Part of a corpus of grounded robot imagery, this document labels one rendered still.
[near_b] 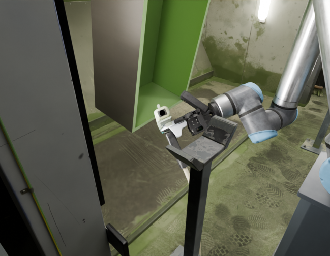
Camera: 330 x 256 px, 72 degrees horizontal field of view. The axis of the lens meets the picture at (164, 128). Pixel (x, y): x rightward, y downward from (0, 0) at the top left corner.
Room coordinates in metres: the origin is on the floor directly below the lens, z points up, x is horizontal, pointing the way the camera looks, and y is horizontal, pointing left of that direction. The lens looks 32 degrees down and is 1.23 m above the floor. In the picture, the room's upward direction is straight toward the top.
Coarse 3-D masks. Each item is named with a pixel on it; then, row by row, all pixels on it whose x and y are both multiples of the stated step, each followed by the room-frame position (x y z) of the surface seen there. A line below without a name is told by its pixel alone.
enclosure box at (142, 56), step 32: (96, 0) 1.28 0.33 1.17; (128, 0) 1.14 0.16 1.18; (160, 0) 1.76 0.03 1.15; (192, 0) 1.64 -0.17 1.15; (96, 32) 1.30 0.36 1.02; (128, 32) 1.15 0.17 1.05; (160, 32) 1.80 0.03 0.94; (192, 32) 1.63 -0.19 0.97; (96, 64) 1.33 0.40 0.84; (128, 64) 1.17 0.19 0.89; (160, 64) 1.80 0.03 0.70; (192, 64) 1.60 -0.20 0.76; (96, 96) 1.37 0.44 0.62; (128, 96) 1.18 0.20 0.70; (160, 96) 1.65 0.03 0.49; (128, 128) 1.20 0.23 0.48
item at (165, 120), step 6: (162, 108) 0.64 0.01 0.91; (156, 114) 0.63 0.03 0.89; (168, 114) 0.63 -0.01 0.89; (156, 120) 0.72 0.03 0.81; (162, 120) 0.61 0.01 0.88; (168, 120) 0.64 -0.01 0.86; (162, 126) 0.69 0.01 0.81; (162, 132) 0.68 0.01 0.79; (168, 132) 0.68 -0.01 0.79; (168, 138) 0.66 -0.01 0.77; (174, 138) 0.66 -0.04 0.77; (174, 144) 0.65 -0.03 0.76; (180, 162) 0.61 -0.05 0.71; (180, 168) 0.61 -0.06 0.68
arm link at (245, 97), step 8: (240, 88) 0.77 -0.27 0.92; (248, 88) 0.76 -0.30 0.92; (256, 88) 0.75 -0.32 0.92; (232, 96) 0.74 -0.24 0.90; (240, 96) 0.74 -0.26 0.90; (248, 96) 0.74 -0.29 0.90; (256, 96) 0.74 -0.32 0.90; (232, 104) 0.72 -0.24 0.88; (240, 104) 0.72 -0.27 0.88; (248, 104) 0.72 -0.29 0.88; (256, 104) 0.72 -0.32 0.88; (240, 112) 0.72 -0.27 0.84
